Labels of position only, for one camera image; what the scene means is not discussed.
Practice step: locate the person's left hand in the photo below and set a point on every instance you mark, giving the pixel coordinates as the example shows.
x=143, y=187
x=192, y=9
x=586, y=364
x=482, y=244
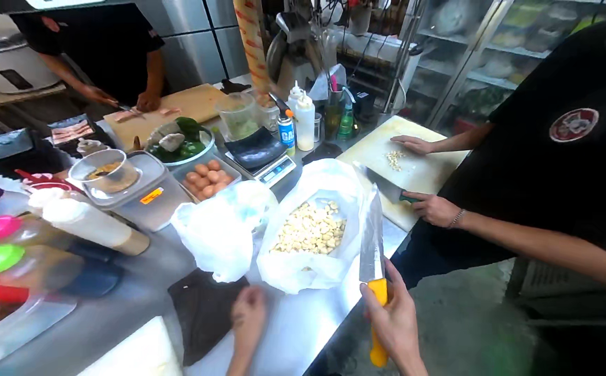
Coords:
x=249, y=313

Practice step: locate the person's right hand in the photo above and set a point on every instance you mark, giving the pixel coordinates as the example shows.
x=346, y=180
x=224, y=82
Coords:
x=398, y=318

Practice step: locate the person's left fingers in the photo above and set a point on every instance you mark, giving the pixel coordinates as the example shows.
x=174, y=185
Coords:
x=252, y=295

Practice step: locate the person's right index finger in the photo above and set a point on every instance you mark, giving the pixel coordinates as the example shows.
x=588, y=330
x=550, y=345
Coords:
x=397, y=277

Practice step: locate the person's right thumb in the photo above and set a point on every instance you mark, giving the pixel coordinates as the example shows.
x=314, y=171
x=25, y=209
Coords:
x=373, y=302

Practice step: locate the person's right forearm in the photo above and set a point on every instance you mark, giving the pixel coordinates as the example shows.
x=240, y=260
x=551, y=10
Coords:
x=411, y=366

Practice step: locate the person's left forearm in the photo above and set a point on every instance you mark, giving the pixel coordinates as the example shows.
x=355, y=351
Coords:
x=241, y=360

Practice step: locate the dark brown cloth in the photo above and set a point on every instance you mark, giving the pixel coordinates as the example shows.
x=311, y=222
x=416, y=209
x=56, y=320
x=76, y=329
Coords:
x=203, y=313

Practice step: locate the white plastic bag, open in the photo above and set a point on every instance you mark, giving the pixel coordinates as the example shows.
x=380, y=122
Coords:
x=303, y=271

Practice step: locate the crumpled white plastic bag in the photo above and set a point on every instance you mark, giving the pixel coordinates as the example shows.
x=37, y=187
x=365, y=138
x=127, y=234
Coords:
x=219, y=230

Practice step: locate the pile of peeled garlic cloves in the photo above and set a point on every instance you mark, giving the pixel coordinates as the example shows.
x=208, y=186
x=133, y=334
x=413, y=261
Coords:
x=313, y=230

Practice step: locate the large white cutting board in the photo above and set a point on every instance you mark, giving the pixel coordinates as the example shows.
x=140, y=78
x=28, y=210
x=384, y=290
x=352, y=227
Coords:
x=423, y=172

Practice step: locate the chopped garlic pile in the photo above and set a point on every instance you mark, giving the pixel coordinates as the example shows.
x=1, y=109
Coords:
x=394, y=160

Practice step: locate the clear plastic egg container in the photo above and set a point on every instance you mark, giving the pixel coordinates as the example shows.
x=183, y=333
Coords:
x=237, y=175

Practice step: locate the pile of brown eggs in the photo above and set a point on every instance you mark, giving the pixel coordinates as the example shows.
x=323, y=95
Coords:
x=208, y=180

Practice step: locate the digital kitchen scale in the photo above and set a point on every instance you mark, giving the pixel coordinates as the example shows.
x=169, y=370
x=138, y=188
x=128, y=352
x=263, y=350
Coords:
x=278, y=171

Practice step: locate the thick white cutting board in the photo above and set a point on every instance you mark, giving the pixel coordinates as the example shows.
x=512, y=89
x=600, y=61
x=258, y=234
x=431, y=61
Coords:
x=135, y=355

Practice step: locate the black square dish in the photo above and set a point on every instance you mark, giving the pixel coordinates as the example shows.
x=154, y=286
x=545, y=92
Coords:
x=256, y=149

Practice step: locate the large lidded plastic container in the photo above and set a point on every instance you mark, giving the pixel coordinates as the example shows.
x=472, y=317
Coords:
x=146, y=188

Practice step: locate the round bowl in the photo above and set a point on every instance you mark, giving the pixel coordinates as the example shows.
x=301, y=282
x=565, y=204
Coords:
x=201, y=153

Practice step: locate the green spray bottle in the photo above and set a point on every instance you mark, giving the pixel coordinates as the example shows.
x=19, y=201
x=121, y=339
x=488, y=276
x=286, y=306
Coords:
x=346, y=121

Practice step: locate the pile of green peppers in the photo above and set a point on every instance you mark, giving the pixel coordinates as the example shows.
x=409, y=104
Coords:
x=187, y=142

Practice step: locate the blue gas canister torch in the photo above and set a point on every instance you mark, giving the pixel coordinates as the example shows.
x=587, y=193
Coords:
x=285, y=129

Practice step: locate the dark utensil cup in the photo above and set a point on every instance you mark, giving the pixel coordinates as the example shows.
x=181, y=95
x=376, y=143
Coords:
x=333, y=115

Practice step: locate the white squeeze bottle, brown content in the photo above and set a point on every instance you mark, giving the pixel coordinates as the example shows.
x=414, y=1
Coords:
x=91, y=222

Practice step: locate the white squeeze bottle, yellowish content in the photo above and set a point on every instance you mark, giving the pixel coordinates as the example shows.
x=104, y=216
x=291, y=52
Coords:
x=305, y=125

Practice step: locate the small clear jar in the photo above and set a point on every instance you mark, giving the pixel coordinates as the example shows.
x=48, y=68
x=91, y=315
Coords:
x=269, y=118

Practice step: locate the tall clear plastic tub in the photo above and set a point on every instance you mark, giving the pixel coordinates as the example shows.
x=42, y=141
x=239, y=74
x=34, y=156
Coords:
x=238, y=117

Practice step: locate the round clear plastic tub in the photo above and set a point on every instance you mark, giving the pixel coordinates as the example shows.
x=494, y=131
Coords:
x=109, y=175

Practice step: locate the wooden cutting board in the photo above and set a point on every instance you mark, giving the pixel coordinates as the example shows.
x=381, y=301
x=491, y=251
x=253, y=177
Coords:
x=188, y=104

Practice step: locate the sliced meat pieces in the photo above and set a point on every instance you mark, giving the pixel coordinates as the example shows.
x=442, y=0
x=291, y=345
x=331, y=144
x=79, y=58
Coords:
x=125, y=115

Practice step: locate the small kitchen knife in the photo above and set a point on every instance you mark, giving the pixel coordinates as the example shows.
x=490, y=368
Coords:
x=127, y=109

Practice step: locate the glass door refrigerator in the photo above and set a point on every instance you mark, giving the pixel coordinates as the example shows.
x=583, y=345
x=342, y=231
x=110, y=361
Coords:
x=464, y=62

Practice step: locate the bottle with green cap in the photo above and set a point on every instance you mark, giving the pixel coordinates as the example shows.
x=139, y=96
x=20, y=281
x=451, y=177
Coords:
x=26, y=266

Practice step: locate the clear plastic tray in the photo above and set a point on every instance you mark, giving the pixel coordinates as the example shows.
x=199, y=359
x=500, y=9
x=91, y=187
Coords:
x=26, y=326

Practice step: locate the red bowl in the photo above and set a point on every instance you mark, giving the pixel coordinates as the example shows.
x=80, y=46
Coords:
x=47, y=184

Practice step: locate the meat slicer machine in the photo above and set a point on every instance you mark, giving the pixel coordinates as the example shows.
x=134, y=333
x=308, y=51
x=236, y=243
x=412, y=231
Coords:
x=303, y=60

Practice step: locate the black tray with bacon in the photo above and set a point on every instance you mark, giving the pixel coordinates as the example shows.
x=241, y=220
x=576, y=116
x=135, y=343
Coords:
x=75, y=130

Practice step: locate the orange patterned pole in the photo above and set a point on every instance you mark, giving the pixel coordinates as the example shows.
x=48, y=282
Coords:
x=251, y=44

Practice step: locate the bottle with pink cap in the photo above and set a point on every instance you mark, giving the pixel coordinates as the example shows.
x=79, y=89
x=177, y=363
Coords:
x=5, y=227

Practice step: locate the stainless steel refrigerator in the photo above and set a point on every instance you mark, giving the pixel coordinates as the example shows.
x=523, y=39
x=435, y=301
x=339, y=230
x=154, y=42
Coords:
x=185, y=39

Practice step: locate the black container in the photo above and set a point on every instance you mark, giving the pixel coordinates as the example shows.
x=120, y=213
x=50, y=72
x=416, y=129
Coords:
x=15, y=151

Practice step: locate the wooden shelf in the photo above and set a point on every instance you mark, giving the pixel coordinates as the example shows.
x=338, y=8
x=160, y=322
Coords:
x=26, y=96

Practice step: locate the large rice cooker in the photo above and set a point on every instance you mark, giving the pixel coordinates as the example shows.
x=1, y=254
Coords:
x=10, y=60

